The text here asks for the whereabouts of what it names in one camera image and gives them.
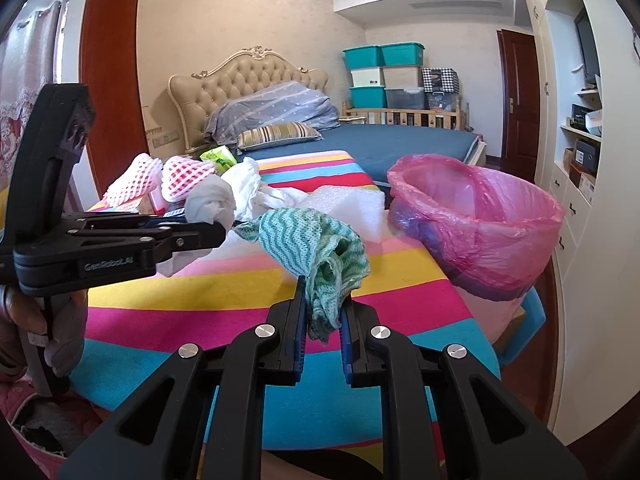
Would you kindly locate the person's left hand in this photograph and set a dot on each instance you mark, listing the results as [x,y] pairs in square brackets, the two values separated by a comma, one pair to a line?
[65,330]

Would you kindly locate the dark storage bag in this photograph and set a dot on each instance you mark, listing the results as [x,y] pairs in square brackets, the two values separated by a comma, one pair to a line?
[441,101]

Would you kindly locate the dark wooden door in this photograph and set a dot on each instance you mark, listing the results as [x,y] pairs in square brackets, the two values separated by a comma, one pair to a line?
[517,105]

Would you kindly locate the black television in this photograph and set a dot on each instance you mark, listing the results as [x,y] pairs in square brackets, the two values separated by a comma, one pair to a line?
[589,47]

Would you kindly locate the pink quilted cloth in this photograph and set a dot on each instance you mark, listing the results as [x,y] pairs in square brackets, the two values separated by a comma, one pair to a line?
[20,400]

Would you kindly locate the white foam sheet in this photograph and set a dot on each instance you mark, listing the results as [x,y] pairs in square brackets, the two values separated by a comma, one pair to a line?
[345,210]

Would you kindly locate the black device box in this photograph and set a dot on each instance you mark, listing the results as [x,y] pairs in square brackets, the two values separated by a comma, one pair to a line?
[580,115]

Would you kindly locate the teal storage box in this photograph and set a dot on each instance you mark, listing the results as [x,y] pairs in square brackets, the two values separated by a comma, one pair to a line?
[367,97]
[362,57]
[402,55]

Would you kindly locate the blue bed sheet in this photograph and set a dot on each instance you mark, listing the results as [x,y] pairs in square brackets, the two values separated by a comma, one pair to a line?
[400,145]

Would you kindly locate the beige tufted headboard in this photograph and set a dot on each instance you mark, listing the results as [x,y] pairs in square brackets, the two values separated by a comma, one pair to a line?
[225,80]

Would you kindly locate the pink foam fruit net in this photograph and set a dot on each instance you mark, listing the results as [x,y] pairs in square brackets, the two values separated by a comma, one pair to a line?
[132,177]
[187,177]

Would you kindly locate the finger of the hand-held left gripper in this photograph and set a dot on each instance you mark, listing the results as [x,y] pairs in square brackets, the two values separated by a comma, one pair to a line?
[200,236]
[125,221]

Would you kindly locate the brown wooden pillar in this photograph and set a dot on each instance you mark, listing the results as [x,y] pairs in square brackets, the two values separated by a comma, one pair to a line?
[110,60]

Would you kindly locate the grey clear storage box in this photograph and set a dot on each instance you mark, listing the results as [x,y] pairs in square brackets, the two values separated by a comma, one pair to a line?
[405,99]

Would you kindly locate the colourful striped blanket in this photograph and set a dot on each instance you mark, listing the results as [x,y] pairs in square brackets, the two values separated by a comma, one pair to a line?
[200,300]

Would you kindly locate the striped pillow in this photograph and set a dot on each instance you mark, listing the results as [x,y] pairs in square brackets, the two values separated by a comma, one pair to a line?
[277,135]

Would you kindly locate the green wavy knit cloth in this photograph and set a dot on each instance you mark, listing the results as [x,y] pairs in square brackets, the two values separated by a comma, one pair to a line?
[295,240]

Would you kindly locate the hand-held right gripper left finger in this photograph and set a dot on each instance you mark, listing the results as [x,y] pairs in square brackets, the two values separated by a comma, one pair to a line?
[301,330]

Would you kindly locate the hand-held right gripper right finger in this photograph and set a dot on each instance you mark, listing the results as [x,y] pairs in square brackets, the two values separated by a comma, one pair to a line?
[347,355]

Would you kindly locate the white cardboard box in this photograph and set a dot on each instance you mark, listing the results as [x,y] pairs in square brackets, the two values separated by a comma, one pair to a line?
[594,122]

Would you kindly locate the pink lace curtain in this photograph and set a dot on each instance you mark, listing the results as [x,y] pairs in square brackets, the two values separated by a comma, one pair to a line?
[25,85]

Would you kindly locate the white built-in cabinet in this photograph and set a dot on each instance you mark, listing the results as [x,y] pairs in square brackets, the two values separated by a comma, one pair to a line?
[565,240]

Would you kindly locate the green snack packet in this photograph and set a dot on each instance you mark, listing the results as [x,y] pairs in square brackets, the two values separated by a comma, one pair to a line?
[220,157]

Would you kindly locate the white storage box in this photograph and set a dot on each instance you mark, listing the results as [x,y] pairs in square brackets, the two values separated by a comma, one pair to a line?
[367,77]

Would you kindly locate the wall socket panel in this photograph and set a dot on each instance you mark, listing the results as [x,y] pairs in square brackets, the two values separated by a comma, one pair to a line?
[165,139]

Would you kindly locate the beige storage box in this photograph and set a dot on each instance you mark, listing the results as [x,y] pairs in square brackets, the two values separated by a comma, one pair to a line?
[402,77]

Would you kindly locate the black white checkered bag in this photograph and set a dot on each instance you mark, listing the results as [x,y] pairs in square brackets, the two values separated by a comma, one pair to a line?
[440,80]

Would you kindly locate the bin with pink liner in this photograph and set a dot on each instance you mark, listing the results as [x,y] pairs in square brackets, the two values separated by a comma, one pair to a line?
[480,260]

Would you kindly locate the black safe box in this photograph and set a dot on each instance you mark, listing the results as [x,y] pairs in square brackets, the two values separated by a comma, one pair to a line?
[587,152]

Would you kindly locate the white plastic bag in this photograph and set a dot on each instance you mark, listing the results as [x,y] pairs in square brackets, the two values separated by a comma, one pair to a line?
[245,180]

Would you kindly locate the grey white paper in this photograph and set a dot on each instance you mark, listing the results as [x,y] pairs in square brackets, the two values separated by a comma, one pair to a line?
[210,200]

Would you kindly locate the blue-grey duvet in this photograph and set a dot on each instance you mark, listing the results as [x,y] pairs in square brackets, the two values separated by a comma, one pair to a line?
[280,105]

